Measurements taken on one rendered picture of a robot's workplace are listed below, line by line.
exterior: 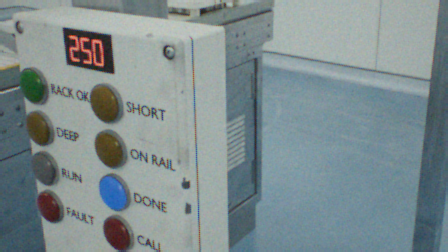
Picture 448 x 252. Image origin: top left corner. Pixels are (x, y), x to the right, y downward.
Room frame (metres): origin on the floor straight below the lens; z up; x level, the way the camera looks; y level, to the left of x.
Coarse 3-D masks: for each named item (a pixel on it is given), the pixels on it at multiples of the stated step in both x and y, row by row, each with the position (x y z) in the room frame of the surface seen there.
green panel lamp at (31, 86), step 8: (24, 72) 0.46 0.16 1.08; (32, 72) 0.45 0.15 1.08; (24, 80) 0.45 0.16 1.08; (32, 80) 0.45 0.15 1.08; (24, 88) 0.46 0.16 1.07; (32, 88) 0.45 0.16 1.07; (40, 88) 0.45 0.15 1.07; (24, 96) 0.46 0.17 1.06; (32, 96) 0.45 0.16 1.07; (40, 96) 0.45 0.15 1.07
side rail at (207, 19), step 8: (264, 0) 1.97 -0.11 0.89; (272, 0) 2.01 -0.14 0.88; (232, 8) 1.82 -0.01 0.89; (240, 8) 1.86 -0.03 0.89; (248, 8) 1.89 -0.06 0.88; (256, 8) 1.93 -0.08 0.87; (264, 8) 1.97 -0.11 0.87; (200, 16) 1.70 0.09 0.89; (208, 16) 1.72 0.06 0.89; (216, 16) 1.75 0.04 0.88; (224, 16) 1.78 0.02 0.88; (232, 16) 1.82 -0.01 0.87; (240, 16) 1.85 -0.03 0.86; (208, 24) 1.72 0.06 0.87; (0, 72) 1.15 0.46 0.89; (8, 72) 1.17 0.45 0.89; (16, 72) 1.18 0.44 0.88; (0, 80) 1.15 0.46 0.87; (8, 80) 1.17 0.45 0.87; (16, 80) 1.18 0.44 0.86
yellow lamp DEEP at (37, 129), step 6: (30, 114) 0.46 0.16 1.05; (36, 114) 0.45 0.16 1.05; (30, 120) 0.45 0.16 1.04; (36, 120) 0.45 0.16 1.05; (42, 120) 0.45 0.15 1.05; (30, 126) 0.45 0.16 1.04; (36, 126) 0.45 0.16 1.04; (42, 126) 0.45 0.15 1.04; (30, 132) 0.46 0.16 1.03; (36, 132) 0.45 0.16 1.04; (42, 132) 0.45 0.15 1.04; (48, 132) 0.45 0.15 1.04; (36, 138) 0.45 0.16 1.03; (42, 138) 0.45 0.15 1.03; (48, 138) 0.45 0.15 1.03
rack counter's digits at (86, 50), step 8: (72, 40) 0.43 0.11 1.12; (80, 40) 0.42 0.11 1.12; (88, 40) 0.42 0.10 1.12; (96, 40) 0.41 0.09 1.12; (72, 48) 0.43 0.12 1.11; (80, 48) 0.42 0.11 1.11; (88, 48) 0.42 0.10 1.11; (96, 48) 0.41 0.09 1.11; (72, 56) 0.43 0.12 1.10; (80, 56) 0.42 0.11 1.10; (88, 56) 0.42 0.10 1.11; (96, 56) 0.41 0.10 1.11; (88, 64) 0.42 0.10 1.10; (96, 64) 0.41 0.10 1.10; (104, 64) 0.41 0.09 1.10
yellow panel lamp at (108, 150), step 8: (104, 136) 0.41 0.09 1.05; (112, 136) 0.41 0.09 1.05; (96, 144) 0.41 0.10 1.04; (104, 144) 0.41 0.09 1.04; (112, 144) 0.40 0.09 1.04; (96, 152) 0.41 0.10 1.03; (104, 152) 0.41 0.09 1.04; (112, 152) 0.40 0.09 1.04; (120, 152) 0.40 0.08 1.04; (104, 160) 0.41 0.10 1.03; (112, 160) 0.40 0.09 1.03; (120, 160) 0.40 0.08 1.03
